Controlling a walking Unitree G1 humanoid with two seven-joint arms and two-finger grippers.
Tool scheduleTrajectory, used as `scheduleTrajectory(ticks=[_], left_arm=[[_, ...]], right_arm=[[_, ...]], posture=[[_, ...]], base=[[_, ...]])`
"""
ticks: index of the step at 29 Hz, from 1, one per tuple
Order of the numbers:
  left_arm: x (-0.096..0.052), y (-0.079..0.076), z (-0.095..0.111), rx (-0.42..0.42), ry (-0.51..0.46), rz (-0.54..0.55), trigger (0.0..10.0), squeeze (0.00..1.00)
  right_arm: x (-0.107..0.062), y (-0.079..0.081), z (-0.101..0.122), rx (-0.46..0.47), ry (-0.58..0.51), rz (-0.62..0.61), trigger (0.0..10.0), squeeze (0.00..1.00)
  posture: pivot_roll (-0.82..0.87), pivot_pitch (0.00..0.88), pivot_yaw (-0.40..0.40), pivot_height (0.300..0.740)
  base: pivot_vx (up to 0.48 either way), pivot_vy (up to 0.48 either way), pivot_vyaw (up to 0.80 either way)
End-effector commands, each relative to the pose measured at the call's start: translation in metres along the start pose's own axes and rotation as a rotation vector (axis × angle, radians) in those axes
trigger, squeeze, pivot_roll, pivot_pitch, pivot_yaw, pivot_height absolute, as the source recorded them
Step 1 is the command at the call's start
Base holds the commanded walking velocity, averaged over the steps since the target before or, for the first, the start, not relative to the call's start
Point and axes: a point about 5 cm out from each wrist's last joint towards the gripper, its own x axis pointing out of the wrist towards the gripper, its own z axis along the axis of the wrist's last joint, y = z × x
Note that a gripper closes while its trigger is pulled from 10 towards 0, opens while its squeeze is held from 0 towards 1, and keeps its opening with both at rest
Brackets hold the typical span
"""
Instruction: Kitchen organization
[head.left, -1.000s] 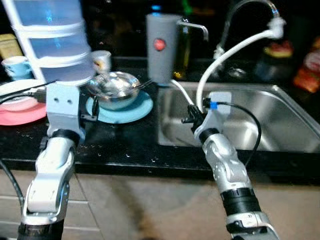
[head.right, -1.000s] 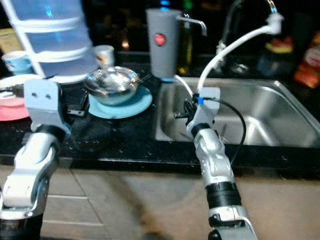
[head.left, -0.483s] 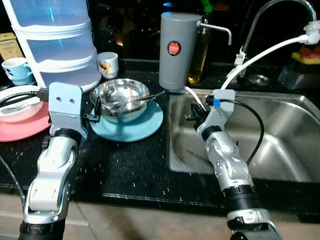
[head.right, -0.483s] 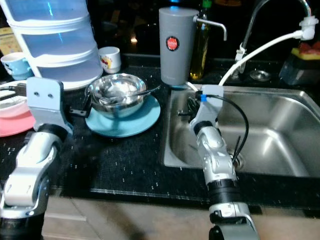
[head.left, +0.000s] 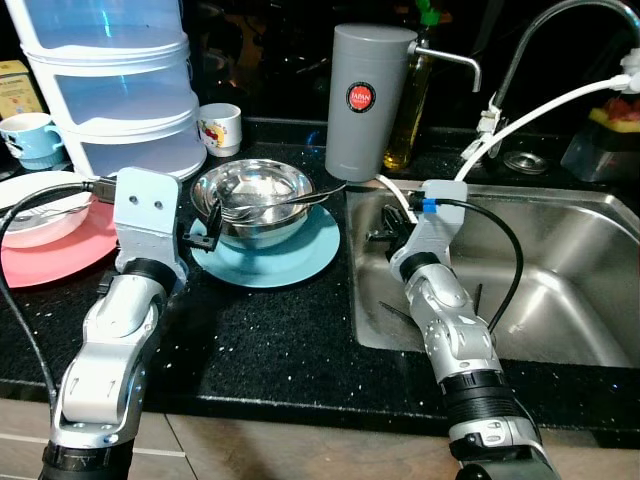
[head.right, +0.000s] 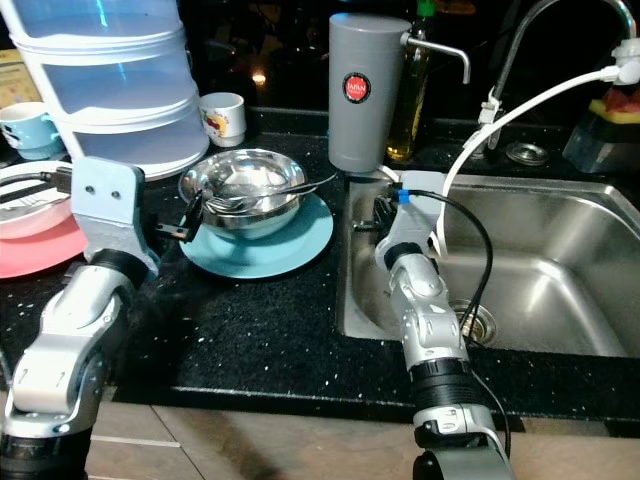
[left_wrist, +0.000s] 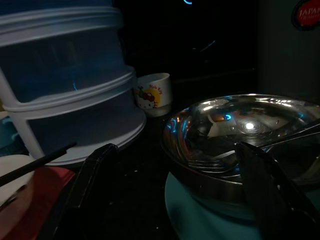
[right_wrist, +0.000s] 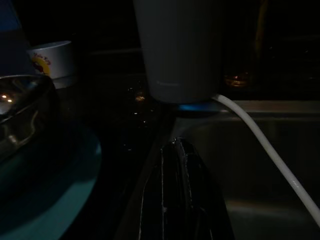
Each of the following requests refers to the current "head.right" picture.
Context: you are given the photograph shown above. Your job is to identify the white printed mug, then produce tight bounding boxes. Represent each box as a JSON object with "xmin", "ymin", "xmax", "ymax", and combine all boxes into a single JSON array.
[{"xmin": 199, "ymin": 91, "xmax": 248, "ymax": 149}]

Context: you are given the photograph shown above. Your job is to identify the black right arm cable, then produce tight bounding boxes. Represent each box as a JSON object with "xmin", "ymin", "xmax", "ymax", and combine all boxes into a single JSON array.
[{"xmin": 420, "ymin": 188, "xmax": 498, "ymax": 333}]

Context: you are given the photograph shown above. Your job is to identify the steel fork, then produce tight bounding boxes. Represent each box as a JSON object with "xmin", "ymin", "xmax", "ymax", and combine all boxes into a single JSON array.
[{"xmin": 205, "ymin": 173, "xmax": 338, "ymax": 214}]

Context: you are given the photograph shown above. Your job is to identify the steel kitchen faucet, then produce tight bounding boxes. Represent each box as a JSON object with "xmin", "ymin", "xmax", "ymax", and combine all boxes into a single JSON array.
[{"xmin": 479, "ymin": 0, "xmax": 640, "ymax": 127}]

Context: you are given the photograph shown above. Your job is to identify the translucent stacked plastic containers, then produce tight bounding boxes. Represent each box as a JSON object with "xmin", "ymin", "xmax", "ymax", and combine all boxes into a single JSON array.
[{"xmin": 7, "ymin": 0, "xmax": 212, "ymax": 182}]

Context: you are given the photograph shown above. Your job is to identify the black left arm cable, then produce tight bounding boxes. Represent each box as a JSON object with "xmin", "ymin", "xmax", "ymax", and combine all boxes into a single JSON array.
[{"xmin": 0, "ymin": 168, "xmax": 77, "ymax": 201}]

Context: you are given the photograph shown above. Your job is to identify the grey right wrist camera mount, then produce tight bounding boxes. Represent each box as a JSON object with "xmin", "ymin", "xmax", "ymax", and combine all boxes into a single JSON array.
[{"xmin": 380, "ymin": 171, "xmax": 447, "ymax": 263}]

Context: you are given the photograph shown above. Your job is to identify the grey cylindrical water filter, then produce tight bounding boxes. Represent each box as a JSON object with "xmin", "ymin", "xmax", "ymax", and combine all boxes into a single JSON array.
[{"xmin": 327, "ymin": 12, "xmax": 472, "ymax": 174}]

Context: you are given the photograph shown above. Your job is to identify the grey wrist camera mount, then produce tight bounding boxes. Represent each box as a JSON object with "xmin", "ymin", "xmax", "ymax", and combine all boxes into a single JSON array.
[
  {"xmin": 380, "ymin": 171, "xmax": 447, "ymax": 263},
  {"xmin": 71, "ymin": 157, "xmax": 160, "ymax": 271}
]

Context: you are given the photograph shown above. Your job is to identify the stainless steel sink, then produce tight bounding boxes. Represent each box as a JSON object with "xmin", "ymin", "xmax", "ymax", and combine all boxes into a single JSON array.
[{"xmin": 337, "ymin": 169, "xmax": 640, "ymax": 360}]

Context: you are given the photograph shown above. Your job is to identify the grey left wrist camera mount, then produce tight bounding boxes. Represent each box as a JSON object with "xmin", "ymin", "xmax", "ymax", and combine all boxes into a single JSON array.
[{"xmin": 71, "ymin": 157, "xmax": 160, "ymax": 271}]

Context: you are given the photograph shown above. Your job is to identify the yellow box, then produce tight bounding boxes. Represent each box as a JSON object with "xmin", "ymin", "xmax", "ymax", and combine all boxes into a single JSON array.
[{"xmin": 0, "ymin": 49, "xmax": 32, "ymax": 107}]

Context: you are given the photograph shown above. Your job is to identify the oil bottle with green cap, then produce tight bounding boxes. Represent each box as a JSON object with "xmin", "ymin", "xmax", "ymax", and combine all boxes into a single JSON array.
[{"xmin": 384, "ymin": 0, "xmax": 438, "ymax": 164}]

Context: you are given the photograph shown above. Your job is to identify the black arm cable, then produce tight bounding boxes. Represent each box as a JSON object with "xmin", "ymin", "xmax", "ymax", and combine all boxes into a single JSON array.
[
  {"xmin": 420, "ymin": 188, "xmax": 498, "ymax": 333},
  {"xmin": 0, "ymin": 168, "xmax": 77, "ymax": 201}
]

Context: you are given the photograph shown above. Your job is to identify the pink plate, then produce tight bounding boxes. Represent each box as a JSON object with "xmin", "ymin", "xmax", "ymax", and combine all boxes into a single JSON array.
[{"xmin": 0, "ymin": 208, "xmax": 90, "ymax": 280}]

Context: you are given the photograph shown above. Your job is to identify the teal plate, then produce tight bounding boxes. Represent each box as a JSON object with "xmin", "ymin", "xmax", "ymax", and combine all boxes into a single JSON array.
[{"xmin": 179, "ymin": 194, "xmax": 335, "ymax": 280}]

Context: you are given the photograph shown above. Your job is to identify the round steel countertop cover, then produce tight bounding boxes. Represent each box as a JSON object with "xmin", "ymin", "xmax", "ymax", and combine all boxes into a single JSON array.
[{"xmin": 504, "ymin": 141, "xmax": 550, "ymax": 167}]

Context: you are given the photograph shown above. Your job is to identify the light blue mug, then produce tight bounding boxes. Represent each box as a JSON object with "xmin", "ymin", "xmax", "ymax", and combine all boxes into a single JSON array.
[{"xmin": 0, "ymin": 101, "xmax": 62, "ymax": 154}]

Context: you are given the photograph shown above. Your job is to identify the steel sink drain strainer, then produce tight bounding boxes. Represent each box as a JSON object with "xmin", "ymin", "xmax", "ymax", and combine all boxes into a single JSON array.
[{"xmin": 452, "ymin": 300, "xmax": 498, "ymax": 347}]

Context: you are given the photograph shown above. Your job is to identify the white hose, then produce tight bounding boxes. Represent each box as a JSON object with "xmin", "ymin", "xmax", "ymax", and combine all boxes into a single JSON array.
[{"xmin": 380, "ymin": 64, "xmax": 640, "ymax": 263}]

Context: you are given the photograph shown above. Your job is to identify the stainless steel bowl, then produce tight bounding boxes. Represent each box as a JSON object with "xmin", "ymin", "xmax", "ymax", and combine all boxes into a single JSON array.
[{"xmin": 178, "ymin": 149, "xmax": 308, "ymax": 240}]

